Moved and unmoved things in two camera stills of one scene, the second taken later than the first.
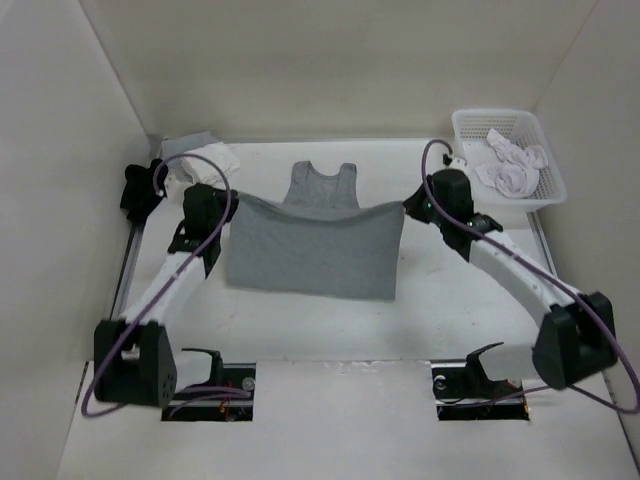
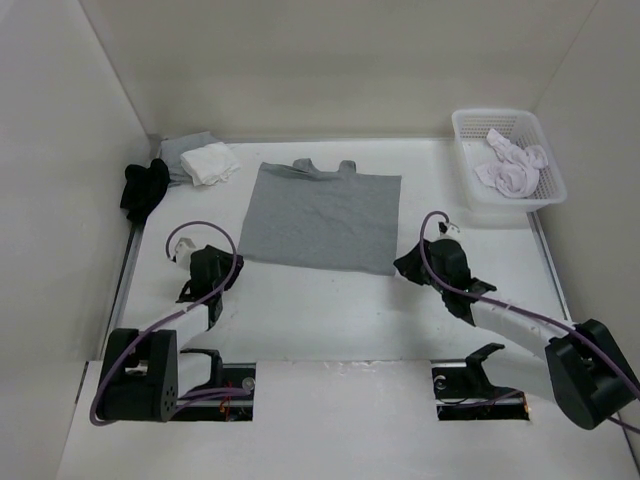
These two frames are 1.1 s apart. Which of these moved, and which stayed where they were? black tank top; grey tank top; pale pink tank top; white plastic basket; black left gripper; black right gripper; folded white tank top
Moved: grey tank top; black left gripper; black right gripper
Stayed: folded white tank top; white plastic basket; pale pink tank top; black tank top
